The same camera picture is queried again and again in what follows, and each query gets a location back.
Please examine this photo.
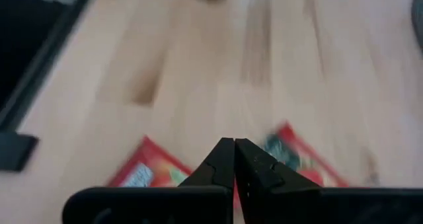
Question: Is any red strawberry tea packet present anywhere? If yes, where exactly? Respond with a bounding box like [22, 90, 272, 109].
[105, 135, 196, 188]

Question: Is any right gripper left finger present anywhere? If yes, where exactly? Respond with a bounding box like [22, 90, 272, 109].
[62, 137, 237, 224]

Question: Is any black strawberry tea packet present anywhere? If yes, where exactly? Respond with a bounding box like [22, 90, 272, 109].
[260, 120, 351, 188]

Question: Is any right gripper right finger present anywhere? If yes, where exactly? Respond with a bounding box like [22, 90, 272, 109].
[235, 138, 423, 224]

